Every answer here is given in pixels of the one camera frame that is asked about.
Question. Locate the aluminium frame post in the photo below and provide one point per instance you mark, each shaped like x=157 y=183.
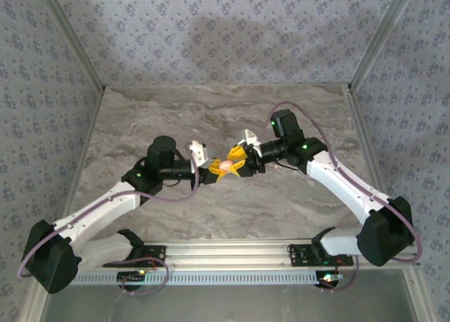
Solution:
x=382 y=37
x=74 y=37

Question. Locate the grey plain side rail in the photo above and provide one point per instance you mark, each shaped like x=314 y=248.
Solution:
x=80 y=160

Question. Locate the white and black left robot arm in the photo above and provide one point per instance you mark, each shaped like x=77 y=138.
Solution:
x=98 y=209

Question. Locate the grey metal sheet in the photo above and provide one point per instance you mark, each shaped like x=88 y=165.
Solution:
x=228 y=304

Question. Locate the control board with green light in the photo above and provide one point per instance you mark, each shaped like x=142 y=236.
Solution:
x=131 y=276
x=328 y=277

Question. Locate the aluminium grooved side rail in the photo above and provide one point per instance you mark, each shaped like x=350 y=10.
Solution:
x=367 y=142

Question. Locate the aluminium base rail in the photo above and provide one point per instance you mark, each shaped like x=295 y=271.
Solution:
x=228 y=255

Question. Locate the pink round charging case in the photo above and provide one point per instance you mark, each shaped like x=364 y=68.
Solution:
x=225 y=165

